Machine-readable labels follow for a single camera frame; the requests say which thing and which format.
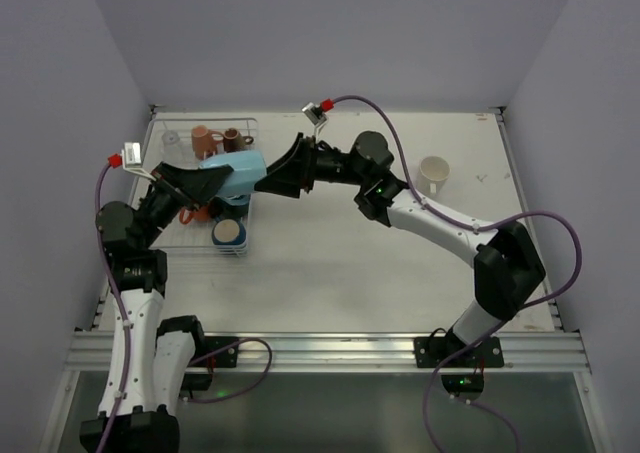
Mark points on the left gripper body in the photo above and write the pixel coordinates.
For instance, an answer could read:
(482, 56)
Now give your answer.
(172, 187)

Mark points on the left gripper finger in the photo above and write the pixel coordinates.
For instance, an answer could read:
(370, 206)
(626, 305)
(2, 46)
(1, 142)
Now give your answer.
(173, 174)
(202, 189)

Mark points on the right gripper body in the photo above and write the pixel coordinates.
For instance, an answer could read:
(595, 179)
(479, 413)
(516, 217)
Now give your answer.
(306, 163)

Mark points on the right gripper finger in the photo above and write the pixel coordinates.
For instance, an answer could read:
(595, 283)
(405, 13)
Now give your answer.
(285, 180)
(296, 158)

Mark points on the orange mug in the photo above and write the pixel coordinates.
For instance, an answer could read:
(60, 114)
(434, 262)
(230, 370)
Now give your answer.
(201, 214)

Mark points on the dark green mug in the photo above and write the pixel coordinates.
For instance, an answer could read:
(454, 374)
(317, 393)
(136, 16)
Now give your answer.
(235, 207)

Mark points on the light blue mug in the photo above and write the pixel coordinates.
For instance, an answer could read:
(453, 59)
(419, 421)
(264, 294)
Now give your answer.
(248, 166)

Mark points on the pink mug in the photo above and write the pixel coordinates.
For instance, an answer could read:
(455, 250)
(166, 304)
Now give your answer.
(205, 142)

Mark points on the brown mug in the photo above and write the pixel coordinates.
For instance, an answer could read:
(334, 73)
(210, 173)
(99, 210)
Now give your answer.
(235, 141)

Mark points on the white mug gold rim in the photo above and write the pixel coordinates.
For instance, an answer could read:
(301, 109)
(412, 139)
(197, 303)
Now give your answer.
(433, 172)

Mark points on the dark blue mug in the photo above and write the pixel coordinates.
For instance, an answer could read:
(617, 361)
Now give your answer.
(228, 233)

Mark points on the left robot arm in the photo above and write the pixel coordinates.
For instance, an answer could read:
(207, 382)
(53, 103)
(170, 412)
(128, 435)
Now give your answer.
(149, 357)

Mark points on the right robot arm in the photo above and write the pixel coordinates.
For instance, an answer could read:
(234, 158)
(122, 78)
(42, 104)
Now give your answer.
(506, 266)

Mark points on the clear glass cup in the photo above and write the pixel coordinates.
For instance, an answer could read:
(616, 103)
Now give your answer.
(171, 148)

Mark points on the left black controller box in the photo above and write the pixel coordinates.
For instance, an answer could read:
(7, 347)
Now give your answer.
(193, 383)

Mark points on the right round controller board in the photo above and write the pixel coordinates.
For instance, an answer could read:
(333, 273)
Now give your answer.
(466, 387)

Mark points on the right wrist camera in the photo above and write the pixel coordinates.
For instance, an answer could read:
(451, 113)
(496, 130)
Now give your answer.
(316, 113)

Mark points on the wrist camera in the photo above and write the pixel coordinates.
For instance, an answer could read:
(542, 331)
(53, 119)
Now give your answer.
(316, 113)
(131, 160)

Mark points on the white wire dish rack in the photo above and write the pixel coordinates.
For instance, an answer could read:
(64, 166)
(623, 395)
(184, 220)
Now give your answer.
(194, 237)

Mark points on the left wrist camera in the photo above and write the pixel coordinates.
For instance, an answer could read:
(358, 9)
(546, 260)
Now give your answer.
(131, 160)

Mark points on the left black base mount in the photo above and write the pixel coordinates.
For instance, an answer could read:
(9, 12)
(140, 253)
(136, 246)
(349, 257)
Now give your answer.
(228, 352)

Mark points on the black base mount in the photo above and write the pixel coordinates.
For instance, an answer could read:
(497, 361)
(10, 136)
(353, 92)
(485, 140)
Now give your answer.
(228, 352)
(429, 351)

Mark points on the aluminium rail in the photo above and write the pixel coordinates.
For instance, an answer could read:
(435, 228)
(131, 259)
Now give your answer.
(529, 352)

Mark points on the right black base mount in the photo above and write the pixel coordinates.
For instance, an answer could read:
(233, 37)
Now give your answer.
(429, 351)

